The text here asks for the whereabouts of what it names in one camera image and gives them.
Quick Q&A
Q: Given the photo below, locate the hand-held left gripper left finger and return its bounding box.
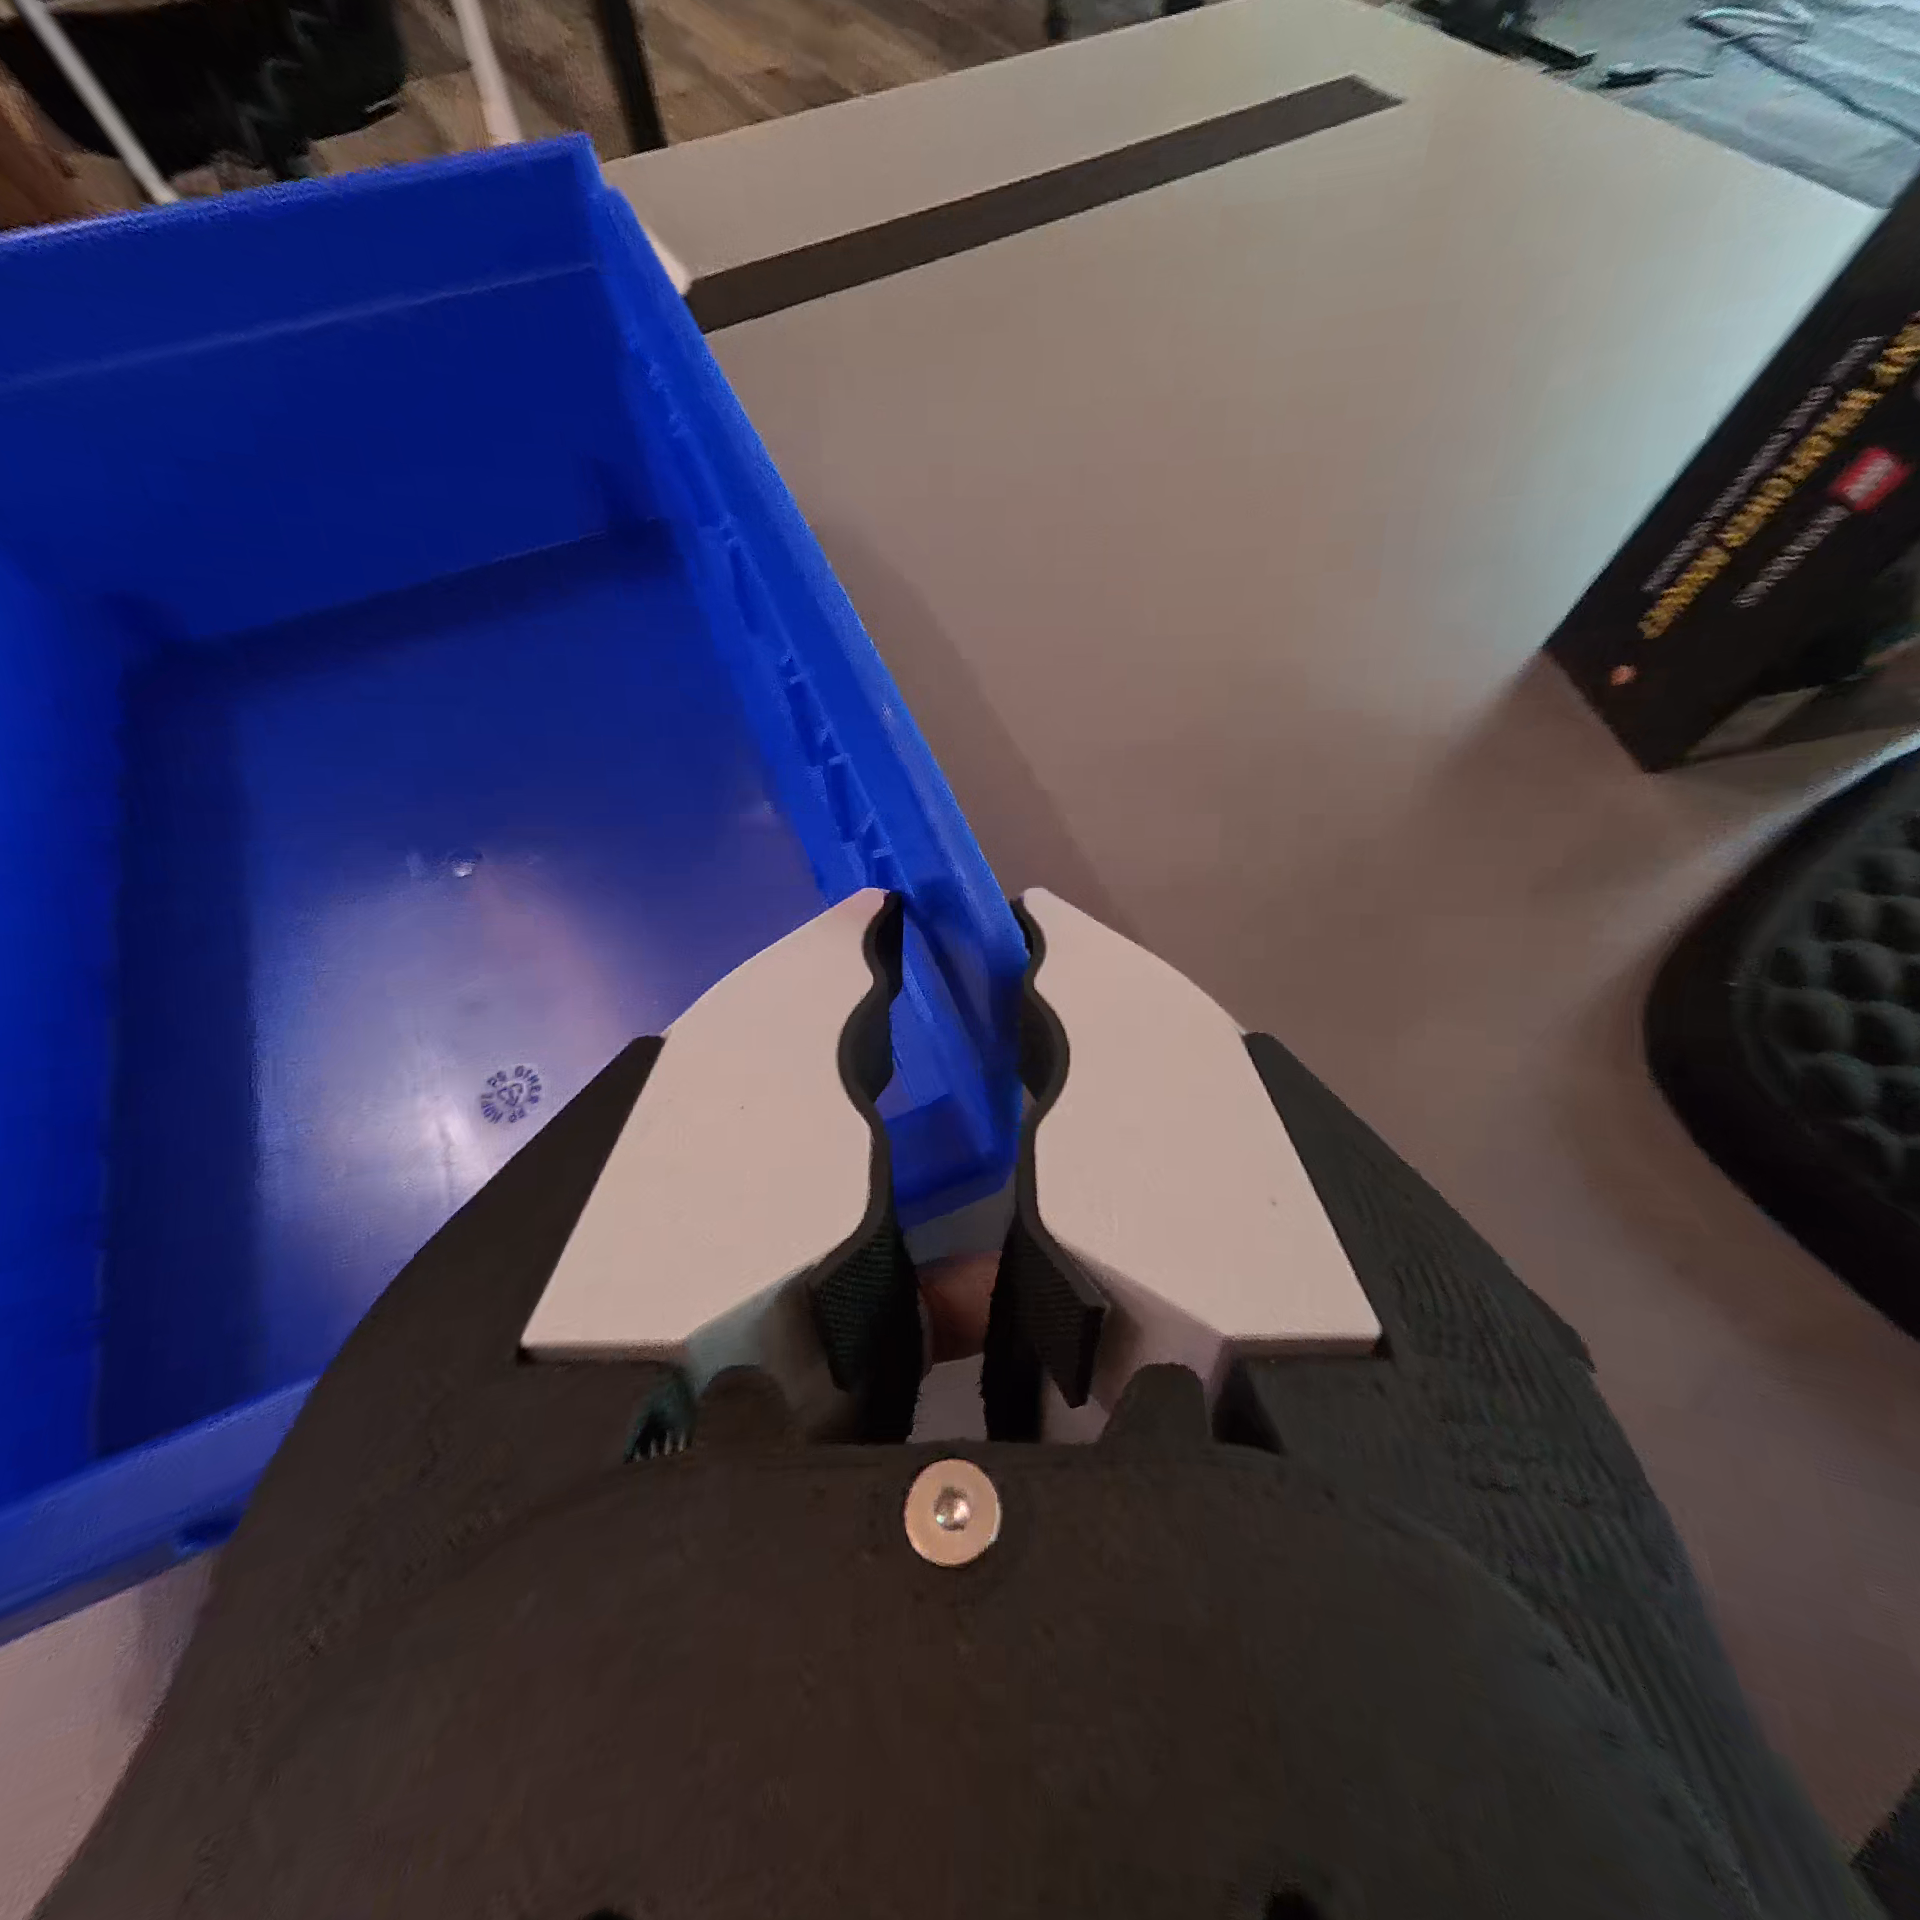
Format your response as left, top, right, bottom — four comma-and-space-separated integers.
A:
519, 890, 916, 1413

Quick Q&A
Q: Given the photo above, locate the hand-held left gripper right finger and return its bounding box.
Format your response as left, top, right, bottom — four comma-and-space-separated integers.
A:
993, 890, 1387, 1407

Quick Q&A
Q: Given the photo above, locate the blue plastic bin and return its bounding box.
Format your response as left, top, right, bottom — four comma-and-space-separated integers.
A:
0, 136, 1037, 1637

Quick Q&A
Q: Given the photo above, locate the black glossy cardboard box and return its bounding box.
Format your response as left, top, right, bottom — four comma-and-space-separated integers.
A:
1546, 181, 1920, 772

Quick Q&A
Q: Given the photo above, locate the grey desk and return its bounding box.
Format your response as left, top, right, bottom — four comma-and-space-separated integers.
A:
0, 0, 1920, 1920

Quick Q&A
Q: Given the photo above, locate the black mesh cushion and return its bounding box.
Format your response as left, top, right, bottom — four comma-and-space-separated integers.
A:
1646, 753, 1920, 1338

